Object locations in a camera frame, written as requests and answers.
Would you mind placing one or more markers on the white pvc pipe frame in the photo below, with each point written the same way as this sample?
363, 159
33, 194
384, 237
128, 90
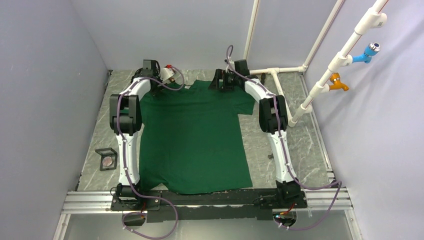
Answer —
373, 18

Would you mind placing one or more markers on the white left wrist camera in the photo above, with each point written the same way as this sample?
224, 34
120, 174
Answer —
167, 72

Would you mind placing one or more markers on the aluminium rail frame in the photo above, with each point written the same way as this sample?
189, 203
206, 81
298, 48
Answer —
321, 203

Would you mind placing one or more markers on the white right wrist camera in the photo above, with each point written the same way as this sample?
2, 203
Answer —
229, 65

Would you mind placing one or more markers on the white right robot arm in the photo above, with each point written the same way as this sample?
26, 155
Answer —
273, 121

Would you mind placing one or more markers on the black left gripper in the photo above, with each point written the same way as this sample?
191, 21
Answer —
157, 75

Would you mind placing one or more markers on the black square tray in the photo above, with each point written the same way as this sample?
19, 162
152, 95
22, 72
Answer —
109, 151

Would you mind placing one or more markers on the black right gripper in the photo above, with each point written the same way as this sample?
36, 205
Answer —
221, 75

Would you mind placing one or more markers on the black handled tool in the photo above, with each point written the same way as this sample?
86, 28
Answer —
262, 78

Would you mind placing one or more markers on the orange tap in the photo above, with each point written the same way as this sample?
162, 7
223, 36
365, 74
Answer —
337, 84

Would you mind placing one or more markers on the round pink brooch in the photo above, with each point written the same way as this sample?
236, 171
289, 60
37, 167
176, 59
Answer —
107, 161

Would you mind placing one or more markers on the green t-shirt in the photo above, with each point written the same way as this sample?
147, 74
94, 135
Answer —
191, 140

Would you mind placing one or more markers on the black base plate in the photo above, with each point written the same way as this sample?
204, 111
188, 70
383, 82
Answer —
164, 205

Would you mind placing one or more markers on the blue tap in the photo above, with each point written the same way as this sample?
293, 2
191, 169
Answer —
371, 50

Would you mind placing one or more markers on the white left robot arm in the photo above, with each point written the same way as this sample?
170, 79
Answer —
125, 119

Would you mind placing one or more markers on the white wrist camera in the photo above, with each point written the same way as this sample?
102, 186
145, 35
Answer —
167, 72
229, 65

